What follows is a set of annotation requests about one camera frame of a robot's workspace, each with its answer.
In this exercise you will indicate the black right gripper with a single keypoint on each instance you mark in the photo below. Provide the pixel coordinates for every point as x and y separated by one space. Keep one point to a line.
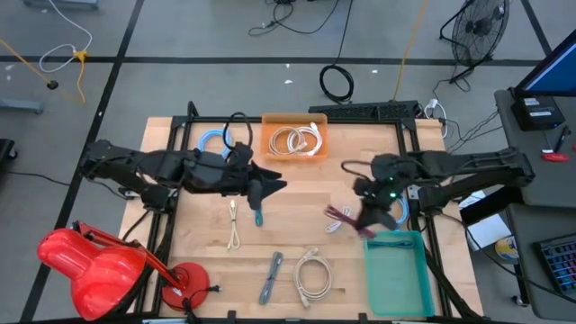
380 193

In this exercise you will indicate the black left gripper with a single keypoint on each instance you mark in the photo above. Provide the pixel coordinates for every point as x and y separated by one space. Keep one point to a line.
229 175

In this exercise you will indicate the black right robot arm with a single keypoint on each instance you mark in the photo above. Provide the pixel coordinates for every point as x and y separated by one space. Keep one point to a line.
472 166

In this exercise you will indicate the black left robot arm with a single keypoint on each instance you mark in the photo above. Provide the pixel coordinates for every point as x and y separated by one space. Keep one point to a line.
135 164

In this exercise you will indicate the orange plastic bin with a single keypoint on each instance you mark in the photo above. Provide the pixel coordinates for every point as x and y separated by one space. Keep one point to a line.
270 118

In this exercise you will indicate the green plastic bin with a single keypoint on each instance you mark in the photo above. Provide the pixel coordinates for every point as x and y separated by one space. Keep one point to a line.
396 288

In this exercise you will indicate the white paper sheet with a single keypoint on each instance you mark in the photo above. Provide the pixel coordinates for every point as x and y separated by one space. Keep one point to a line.
488 231

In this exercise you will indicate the white power plug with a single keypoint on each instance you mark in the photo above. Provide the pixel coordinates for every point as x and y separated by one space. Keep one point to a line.
432 104

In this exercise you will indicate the round printed disc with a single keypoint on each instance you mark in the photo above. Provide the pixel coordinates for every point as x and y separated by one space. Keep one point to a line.
507 249

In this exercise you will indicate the grey side desk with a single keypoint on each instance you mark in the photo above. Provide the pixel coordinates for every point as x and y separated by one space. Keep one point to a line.
540 189
553 220

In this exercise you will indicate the backlit keyboard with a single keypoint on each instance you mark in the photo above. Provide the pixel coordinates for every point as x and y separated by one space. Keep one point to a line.
560 263

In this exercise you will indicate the red desk gadget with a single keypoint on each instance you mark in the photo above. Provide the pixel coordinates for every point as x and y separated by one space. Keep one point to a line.
555 157

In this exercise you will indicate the small black computer box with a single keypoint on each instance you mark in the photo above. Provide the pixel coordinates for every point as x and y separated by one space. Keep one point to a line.
537 112

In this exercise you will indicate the black pen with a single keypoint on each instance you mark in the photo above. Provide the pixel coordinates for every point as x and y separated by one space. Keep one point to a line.
561 138

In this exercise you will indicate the red desk lamp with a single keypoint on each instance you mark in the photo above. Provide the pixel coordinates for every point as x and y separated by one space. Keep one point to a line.
90 270

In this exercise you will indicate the black floor fan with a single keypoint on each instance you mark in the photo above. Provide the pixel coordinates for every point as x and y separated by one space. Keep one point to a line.
479 27

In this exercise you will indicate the computer monitor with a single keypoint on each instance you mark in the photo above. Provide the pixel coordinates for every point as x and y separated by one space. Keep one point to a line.
555 72

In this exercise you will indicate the grey table foot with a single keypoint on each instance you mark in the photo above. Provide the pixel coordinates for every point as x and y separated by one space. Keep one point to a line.
18 106

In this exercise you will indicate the black wheeled base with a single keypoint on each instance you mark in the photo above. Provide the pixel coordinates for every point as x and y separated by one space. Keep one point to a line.
5 150

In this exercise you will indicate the black aluminium table frame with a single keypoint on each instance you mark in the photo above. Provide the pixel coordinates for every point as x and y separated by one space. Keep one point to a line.
407 125

